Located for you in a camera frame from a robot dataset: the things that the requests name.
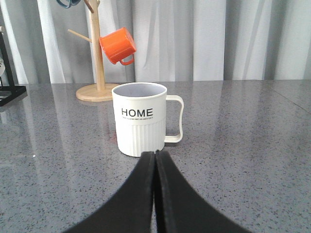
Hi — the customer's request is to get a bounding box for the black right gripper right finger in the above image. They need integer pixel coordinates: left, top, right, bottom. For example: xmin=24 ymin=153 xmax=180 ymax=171
xmin=154 ymin=151 xmax=249 ymax=233

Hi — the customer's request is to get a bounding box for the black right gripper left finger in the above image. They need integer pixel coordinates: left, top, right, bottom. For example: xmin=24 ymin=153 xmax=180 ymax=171
xmin=66 ymin=152 xmax=156 ymax=233

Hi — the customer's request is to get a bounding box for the white HOME mug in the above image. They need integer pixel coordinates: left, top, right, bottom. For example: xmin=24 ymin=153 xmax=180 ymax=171
xmin=112 ymin=83 xmax=184 ymax=157

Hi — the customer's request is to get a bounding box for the wooden mug tree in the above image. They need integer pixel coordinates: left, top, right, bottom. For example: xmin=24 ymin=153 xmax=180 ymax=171
xmin=68 ymin=0 xmax=117 ymax=102

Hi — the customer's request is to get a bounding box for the orange enamel mug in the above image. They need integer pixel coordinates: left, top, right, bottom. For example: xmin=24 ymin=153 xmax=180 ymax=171
xmin=99 ymin=27 xmax=137 ymax=66

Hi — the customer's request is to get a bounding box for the grey white curtain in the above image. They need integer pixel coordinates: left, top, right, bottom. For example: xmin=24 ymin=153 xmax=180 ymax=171
xmin=0 ymin=0 xmax=311 ymax=84

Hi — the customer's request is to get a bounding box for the blue enamel mug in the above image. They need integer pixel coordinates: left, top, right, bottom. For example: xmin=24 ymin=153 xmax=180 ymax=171
xmin=56 ymin=0 xmax=80 ymax=9

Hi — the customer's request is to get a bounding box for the black wire mug rack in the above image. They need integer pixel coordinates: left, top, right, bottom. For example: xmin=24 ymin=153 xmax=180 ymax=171
xmin=0 ymin=26 xmax=26 ymax=107

